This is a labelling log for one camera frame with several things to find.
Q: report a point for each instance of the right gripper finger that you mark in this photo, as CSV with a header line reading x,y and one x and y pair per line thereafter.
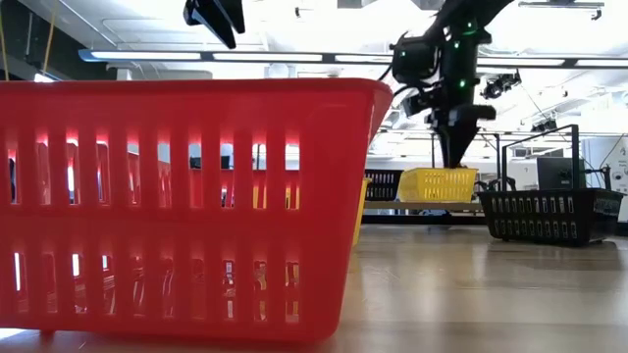
x,y
467,142
450,149

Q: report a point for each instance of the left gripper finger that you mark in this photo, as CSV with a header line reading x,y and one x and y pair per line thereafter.
x,y
239,15
213,17

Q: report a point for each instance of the black plastic slotted basket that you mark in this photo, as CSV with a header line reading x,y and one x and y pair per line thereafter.
x,y
382,185
539,216

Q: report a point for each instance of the red plastic slotted basket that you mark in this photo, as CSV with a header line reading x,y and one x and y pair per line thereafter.
x,y
196,122

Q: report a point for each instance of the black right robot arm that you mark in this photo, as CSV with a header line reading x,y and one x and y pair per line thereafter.
x,y
461,59

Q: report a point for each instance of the wooden shelf board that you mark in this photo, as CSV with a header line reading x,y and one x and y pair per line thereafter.
x,y
422,206

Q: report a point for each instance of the thin black pole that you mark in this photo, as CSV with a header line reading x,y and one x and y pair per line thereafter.
x,y
433,147

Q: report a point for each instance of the long ceiling light strip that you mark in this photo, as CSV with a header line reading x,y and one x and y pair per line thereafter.
x,y
270,57

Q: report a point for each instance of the black monitor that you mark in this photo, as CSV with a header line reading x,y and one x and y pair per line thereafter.
x,y
554,171

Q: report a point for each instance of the black ceiling-hung camera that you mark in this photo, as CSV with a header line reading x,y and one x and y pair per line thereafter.
x,y
498,85

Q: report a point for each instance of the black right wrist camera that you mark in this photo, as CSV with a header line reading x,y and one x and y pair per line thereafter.
x,y
417,104

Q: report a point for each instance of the black tube stand frame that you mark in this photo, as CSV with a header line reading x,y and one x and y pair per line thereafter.
x,y
575,157

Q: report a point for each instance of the white wall sign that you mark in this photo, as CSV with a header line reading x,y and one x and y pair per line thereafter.
x,y
620,171

